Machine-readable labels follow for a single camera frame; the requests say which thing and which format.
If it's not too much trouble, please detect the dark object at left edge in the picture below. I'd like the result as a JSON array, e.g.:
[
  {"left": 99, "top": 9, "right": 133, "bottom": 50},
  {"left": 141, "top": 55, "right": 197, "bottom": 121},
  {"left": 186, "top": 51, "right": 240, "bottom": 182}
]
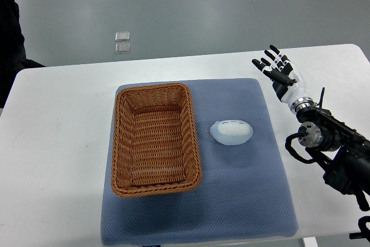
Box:
[{"left": 1, "top": 0, "right": 43, "bottom": 108}]

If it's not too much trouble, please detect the upper floor socket plate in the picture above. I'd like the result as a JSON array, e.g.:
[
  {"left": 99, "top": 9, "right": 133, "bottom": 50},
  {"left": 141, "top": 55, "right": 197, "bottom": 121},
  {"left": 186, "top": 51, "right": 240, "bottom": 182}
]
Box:
[{"left": 115, "top": 31, "right": 130, "bottom": 42}]

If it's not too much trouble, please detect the brown wicker basket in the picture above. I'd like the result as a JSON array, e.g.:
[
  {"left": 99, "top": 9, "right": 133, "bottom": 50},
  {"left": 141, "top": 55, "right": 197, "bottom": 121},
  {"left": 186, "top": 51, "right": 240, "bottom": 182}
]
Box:
[{"left": 110, "top": 83, "right": 202, "bottom": 198}]

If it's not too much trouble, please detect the lower floor socket plate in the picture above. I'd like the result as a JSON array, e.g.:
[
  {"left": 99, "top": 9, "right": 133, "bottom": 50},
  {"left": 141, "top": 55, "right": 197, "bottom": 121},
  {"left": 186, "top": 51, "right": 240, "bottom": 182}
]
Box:
[{"left": 115, "top": 43, "right": 131, "bottom": 54}]

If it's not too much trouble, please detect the floor socket plate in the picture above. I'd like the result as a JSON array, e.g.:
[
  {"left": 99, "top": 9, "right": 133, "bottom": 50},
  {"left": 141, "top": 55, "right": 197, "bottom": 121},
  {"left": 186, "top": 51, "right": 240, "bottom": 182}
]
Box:
[
  {"left": 115, "top": 43, "right": 131, "bottom": 54},
  {"left": 115, "top": 31, "right": 130, "bottom": 42}
]

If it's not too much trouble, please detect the blue white plush toy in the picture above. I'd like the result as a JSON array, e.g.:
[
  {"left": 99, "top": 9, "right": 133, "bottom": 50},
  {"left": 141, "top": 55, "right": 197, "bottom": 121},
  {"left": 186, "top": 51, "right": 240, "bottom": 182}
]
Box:
[{"left": 210, "top": 119, "right": 253, "bottom": 146}]

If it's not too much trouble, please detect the white robotic hand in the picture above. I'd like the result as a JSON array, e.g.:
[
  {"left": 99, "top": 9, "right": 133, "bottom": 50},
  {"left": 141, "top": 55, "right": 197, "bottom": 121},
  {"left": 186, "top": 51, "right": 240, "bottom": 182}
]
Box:
[{"left": 252, "top": 45, "right": 310, "bottom": 106}]

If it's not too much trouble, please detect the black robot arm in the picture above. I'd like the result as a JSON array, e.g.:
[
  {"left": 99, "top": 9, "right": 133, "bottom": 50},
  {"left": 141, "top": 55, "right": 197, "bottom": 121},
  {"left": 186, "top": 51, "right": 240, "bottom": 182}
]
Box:
[{"left": 252, "top": 45, "right": 369, "bottom": 211}]

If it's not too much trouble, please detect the blue quilted mat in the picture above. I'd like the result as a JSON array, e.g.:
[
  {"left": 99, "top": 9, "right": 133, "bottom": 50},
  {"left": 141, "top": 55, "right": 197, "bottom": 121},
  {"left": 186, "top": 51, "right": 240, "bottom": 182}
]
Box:
[{"left": 101, "top": 78, "right": 298, "bottom": 245}]

